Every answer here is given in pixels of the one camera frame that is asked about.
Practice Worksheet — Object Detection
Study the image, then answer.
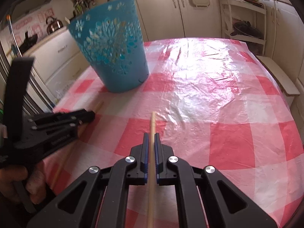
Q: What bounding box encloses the refrigerator door edge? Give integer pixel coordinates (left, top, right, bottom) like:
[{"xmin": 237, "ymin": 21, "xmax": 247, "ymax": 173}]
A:
[{"xmin": 1, "ymin": 47, "xmax": 55, "ymax": 115}]

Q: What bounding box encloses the steel kettle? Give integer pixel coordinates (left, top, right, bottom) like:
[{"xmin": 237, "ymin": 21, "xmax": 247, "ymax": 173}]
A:
[{"xmin": 46, "ymin": 17, "xmax": 63, "ymax": 35}]

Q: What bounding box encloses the black wok pan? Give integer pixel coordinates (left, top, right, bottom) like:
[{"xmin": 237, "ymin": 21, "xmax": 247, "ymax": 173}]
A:
[{"xmin": 19, "ymin": 31, "xmax": 38, "ymax": 55}]

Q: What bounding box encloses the person's left hand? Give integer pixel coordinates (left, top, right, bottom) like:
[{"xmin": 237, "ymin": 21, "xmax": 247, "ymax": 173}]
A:
[{"xmin": 1, "ymin": 161, "xmax": 46, "ymax": 204}]

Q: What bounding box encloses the white storage rack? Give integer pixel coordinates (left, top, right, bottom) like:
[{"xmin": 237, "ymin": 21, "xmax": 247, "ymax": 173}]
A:
[{"xmin": 219, "ymin": 0, "xmax": 266, "ymax": 55}]

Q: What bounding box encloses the white wooden stool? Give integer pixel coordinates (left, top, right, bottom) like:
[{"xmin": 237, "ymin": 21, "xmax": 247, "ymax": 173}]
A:
[{"xmin": 257, "ymin": 56, "xmax": 300, "ymax": 97}]

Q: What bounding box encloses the wooden chopstick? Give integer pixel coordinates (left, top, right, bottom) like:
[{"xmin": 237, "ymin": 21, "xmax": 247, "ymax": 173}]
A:
[
  {"xmin": 146, "ymin": 112, "xmax": 156, "ymax": 228},
  {"xmin": 50, "ymin": 100, "xmax": 105, "ymax": 188}
]

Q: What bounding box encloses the blue mop handle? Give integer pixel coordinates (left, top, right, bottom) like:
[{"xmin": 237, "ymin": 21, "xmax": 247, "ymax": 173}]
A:
[{"xmin": 6, "ymin": 14, "xmax": 22, "ymax": 58}]

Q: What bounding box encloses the pink checkered tablecloth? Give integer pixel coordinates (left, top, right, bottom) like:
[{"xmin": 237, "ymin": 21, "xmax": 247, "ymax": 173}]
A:
[{"xmin": 45, "ymin": 38, "xmax": 303, "ymax": 227}]

